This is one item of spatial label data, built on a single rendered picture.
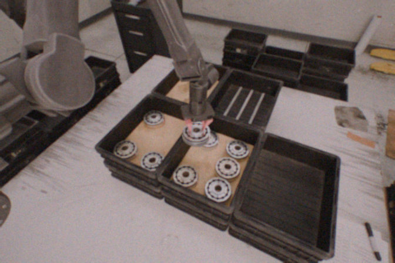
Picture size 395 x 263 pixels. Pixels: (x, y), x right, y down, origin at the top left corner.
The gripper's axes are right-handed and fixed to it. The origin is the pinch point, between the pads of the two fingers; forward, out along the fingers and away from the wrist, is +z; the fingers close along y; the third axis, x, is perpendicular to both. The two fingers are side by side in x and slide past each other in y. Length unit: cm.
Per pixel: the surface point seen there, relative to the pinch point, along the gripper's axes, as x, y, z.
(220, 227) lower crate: 24.6, -4.2, 33.3
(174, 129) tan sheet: -22.4, 4.1, 20.5
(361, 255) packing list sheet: 48, -52, 34
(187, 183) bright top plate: 9.9, 5.8, 19.2
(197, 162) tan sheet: -0.2, -1.1, 21.2
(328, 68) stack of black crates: -87, -151, 41
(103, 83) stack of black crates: -123, 46, 50
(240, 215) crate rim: 29.8, -6.6, 12.3
